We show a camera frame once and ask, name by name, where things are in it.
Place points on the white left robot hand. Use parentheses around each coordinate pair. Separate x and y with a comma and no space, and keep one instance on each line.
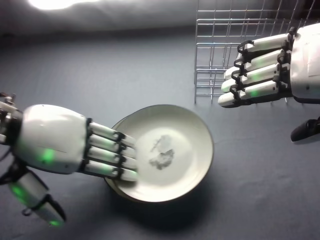
(50,140)

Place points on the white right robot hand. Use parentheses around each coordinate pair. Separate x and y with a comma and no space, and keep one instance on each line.
(305,62)

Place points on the white plate with faint print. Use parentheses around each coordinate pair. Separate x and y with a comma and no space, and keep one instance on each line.
(182,130)

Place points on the white cloth backdrop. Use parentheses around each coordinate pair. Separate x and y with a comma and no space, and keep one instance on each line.
(125,15)

